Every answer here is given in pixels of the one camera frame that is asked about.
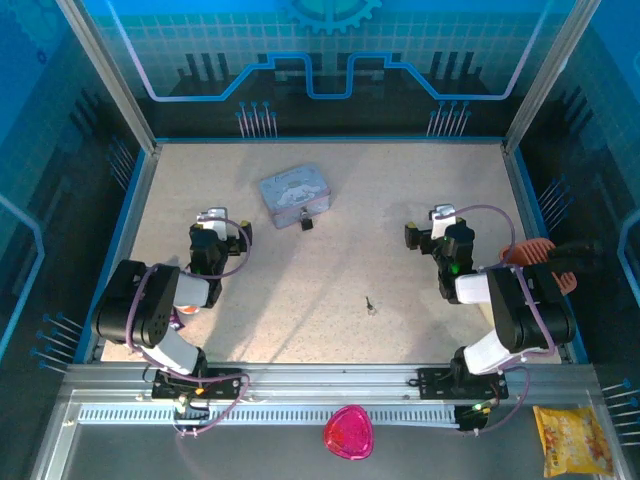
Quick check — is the cream and orange utensil holder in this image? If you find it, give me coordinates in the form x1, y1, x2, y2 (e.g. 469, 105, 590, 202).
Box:
474, 236, 579, 326

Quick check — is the grey metal shelf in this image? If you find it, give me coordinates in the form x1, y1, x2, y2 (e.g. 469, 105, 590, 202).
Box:
29, 389, 631, 480

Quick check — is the pink translucent triangular bowl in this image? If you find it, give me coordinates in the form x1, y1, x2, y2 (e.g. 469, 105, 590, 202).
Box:
323, 403, 375, 462

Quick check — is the yellow snack bag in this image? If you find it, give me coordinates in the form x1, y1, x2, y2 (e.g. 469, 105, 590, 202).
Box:
532, 404, 615, 479

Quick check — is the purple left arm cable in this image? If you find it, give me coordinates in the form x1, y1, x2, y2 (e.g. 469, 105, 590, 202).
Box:
124, 216, 253, 439

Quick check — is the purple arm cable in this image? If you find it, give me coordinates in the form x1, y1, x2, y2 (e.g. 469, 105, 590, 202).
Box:
449, 204, 557, 436
124, 216, 253, 439

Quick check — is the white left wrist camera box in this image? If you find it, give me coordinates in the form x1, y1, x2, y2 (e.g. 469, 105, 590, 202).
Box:
195, 206, 231, 242

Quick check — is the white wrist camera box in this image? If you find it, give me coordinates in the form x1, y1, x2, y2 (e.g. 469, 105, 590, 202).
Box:
430, 203, 457, 239
195, 206, 231, 242

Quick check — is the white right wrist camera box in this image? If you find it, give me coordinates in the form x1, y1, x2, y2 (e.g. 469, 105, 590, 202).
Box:
430, 203, 457, 239

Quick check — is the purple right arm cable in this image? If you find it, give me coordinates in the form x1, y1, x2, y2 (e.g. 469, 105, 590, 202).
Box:
449, 204, 557, 436

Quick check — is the aluminium table side rail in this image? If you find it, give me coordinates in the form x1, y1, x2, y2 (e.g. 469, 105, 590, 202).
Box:
501, 142, 576, 364
83, 143, 162, 362

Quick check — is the black tool handle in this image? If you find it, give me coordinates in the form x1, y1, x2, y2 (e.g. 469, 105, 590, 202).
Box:
542, 239, 605, 276

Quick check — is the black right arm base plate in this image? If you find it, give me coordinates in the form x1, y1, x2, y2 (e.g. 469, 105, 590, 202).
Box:
417, 367, 510, 401

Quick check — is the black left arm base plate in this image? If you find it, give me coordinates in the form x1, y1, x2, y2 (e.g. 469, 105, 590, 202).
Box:
151, 367, 250, 401

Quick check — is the aluminium frame post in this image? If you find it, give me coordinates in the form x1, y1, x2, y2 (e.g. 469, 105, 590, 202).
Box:
503, 0, 601, 154
53, 0, 161, 154

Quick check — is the aluminium front rail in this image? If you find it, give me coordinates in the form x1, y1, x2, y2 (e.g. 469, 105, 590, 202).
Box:
62, 362, 601, 401

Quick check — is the slotted grey cable duct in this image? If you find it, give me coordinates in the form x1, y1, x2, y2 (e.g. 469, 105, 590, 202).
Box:
77, 403, 464, 427

